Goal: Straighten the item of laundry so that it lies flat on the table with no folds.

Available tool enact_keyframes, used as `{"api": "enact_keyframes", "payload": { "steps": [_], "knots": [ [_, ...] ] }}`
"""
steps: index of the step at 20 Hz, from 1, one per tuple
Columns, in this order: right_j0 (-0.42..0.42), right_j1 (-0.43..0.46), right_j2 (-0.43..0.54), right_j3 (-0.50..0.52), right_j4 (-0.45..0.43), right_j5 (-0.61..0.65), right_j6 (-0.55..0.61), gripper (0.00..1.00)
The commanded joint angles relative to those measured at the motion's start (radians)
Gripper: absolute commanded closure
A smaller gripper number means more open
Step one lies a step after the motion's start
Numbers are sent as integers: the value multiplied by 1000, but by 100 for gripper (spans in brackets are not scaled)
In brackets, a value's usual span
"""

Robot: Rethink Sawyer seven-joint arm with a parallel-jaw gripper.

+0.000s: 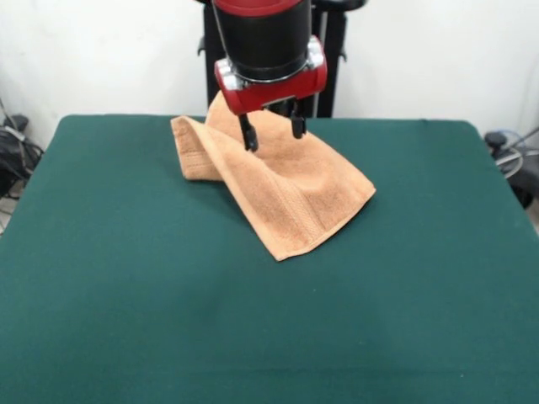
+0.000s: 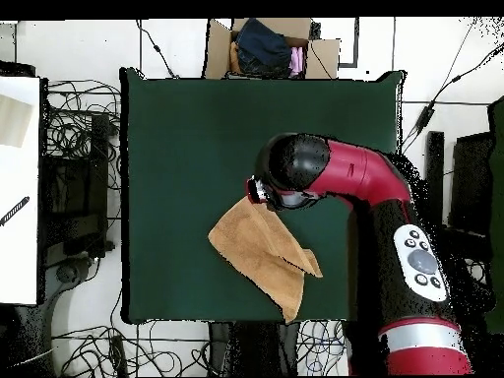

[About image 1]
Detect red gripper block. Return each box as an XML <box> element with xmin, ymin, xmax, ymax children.
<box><xmin>213</xmin><ymin>35</ymin><xmax>328</xmax><ymax>153</ymax></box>

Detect tan terry towel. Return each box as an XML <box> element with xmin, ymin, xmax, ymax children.
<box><xmin>170</xmin><ymin>92</ymin><xmax>377</xmax><ymax>263</ymax></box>

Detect dark green table cloth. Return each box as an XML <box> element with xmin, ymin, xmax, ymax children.
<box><xmin>0</xmin><ymin>114</ymin><xmax>539</xmax><ymax>404</ymax></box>

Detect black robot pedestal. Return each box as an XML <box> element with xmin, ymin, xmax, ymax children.
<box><xmin>196</xmin><ymin>0</ymin><xmax>370</xmax><ymax>119</ymax></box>

